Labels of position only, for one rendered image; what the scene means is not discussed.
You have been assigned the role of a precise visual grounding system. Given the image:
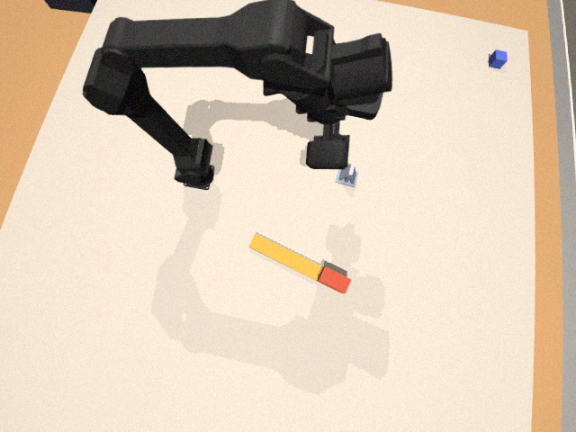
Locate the small blue cube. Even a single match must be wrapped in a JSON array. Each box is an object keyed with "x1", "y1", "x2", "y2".
[{"x1": 489, "y1": 49, "x2": 508, "y2": 69}]

